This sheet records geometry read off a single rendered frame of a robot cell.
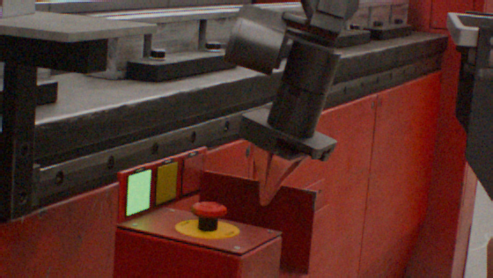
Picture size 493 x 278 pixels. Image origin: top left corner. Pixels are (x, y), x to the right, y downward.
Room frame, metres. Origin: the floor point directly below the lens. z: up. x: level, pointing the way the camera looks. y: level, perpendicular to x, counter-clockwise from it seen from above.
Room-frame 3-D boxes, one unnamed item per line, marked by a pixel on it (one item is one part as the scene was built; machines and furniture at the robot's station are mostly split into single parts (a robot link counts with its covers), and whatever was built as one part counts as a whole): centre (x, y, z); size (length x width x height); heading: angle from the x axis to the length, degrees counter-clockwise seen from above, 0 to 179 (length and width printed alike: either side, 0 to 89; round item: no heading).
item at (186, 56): (1.72, 0.11, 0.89); 0.30 x 0.05 x 0.03; 157
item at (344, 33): (2.45, -0.21, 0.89); 0.30 x 0.05 x 0.03; 157
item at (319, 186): (2.06, -0.15, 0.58); 0.15 x 0.02 x 0.07; 157
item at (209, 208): (1.12, 0.03, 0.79); 0.04 x 0.04 x 0.04
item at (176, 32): (2.34, -0.10, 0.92); 1.67 x 0.06 x 0.10; 157
